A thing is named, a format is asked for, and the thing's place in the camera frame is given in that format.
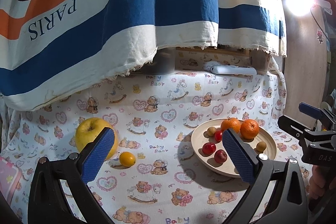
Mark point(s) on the large yellow apple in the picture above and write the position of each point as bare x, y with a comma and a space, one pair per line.
89, 129

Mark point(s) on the small red cherry tomato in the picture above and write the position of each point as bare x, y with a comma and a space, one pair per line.
220, 156

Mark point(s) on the orange mandarin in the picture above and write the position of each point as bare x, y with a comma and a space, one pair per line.
249, 129
231, 123

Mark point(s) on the striped Paris fabric cloth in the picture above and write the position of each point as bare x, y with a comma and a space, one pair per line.
51, 49

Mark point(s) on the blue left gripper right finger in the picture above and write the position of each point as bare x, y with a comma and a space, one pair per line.
240, 154

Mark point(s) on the cream ceramic plate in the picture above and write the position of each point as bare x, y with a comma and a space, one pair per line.
199, 137

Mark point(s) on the right human hand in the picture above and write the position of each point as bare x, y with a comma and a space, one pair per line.
316, 183

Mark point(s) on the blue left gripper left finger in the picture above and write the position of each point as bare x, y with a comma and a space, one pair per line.
94, 154

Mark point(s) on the brown longan fruit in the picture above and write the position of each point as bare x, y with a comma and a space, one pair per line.
211, 131
261, 147

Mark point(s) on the white plastic device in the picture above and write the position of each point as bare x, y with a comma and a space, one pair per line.
224, 69

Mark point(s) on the small yellow-orange kumquat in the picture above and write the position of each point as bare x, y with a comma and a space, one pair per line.
127, 159

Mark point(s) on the baby bear printed sheet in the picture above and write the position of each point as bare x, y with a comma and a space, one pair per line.
154, 117

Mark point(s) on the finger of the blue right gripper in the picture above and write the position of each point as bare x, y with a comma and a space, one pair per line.
294, 128
309, 110

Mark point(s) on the pink book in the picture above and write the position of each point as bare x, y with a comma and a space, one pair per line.
9, 178

